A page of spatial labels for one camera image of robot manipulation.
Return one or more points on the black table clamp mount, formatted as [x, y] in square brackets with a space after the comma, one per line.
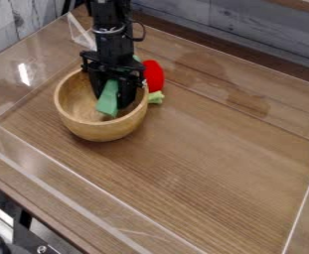
[26, 238]

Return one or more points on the clear acrylic tray wall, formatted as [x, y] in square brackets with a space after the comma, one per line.
[98, 223]

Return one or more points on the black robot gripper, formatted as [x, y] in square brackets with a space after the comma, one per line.
[113, 62]

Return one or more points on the brown wooden bowl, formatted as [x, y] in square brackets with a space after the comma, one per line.
[94, 126]

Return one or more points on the green rectangular block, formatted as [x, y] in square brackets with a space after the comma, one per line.
[108, 103]

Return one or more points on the red plush strawberry toy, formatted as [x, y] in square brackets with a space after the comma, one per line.
[155, 76]

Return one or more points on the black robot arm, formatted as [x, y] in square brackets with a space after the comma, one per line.
[110, 14]

